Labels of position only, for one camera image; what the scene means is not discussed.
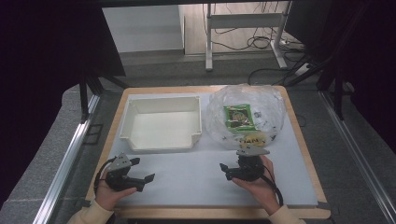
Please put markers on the black floor frame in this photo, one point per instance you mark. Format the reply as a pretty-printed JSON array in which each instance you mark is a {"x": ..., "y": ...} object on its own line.
[{"x": 92, "y": 133}]

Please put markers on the black tripod stand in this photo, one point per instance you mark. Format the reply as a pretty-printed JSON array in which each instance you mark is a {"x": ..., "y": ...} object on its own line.
[
  {"x": 330, "y": 77},
  {"x": 88, "y": 90}
]

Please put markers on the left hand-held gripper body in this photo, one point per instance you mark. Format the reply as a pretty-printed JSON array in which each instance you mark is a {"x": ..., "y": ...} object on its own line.
[{"x": 120, "y": 174}]

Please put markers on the dark curtain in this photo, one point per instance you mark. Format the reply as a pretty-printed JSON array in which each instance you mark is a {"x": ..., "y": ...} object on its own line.
[
  {"x": 46, "y": 62},
  {"x": 367, "y": 62}
]

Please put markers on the white table mat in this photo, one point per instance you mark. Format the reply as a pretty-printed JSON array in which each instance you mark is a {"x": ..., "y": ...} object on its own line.
[{"x": 193, "y": 180}]

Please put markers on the white plastic bin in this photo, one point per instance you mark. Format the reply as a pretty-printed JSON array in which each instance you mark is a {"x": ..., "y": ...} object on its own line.
[{"x": 162, "y": 127}]

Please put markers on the clear plastic bag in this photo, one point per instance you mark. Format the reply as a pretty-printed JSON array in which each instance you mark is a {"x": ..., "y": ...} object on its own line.
[{"x": 267, "y": 105}]

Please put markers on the person's right hand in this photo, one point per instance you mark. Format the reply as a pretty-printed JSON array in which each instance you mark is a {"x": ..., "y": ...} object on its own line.
[{"x": 258, "y": 191}]

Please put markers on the aluminium rail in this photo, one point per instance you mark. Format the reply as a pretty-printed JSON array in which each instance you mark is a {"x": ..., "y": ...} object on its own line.
[
  {"x": 68, "y": 155},
  {"x": 358, "y": 155}
]

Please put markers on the white power strip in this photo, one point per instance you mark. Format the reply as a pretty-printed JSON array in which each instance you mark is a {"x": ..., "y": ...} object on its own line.
[{"x": 302, "y": 69}]

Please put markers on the white metal desk frame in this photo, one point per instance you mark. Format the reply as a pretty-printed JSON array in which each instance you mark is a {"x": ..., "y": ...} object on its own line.
[{"x": 243, "y": 21}]

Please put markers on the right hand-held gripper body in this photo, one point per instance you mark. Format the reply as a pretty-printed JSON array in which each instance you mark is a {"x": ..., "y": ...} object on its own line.
[{"x": 249, "y": 166}]

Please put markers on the yellow snack packet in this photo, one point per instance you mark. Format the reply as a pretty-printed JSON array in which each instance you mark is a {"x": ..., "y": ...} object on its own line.
[{"x": 253, "y": 139}]

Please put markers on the green snack packet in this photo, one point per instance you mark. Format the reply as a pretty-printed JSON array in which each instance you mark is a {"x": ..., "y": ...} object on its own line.
[{"x": 239, "y": 118}]

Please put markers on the person's left hand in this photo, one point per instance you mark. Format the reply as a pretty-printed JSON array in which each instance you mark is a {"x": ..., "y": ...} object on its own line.
[{"x": 107, "y": 194}]

